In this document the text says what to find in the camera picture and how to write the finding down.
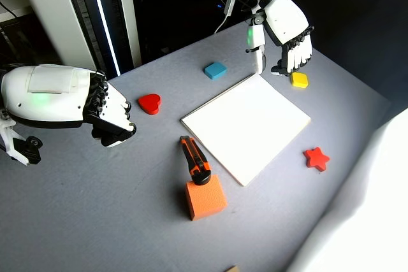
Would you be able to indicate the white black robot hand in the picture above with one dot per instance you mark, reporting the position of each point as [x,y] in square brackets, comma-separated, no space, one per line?
[48,93]
[283,17]

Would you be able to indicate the orange black utility knife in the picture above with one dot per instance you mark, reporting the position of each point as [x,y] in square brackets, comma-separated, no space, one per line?
[196,160]

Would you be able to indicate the orange foam block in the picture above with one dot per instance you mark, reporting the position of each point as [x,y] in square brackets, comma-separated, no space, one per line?
[207,200]

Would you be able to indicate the yellow rounded block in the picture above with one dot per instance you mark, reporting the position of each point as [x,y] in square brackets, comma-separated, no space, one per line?
[299,80]

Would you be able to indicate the white cabinet with light strip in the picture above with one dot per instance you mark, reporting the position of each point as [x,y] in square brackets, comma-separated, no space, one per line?
[51,7]

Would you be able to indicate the blue rounded block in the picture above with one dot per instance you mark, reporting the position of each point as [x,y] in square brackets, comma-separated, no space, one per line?
[215,70]

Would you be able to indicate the red heart block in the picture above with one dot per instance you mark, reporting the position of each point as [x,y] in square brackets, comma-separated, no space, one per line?
[150,103]

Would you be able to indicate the grey tablecloth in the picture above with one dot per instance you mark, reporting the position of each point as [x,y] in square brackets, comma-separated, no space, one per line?
[95,205]

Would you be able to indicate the red star block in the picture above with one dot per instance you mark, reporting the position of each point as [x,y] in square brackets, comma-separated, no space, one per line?
[316,159]

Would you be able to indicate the blurred white shell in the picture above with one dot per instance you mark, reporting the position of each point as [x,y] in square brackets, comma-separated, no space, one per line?
[366,214]

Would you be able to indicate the small brown object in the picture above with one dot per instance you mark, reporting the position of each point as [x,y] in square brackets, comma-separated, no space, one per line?
[232,269]

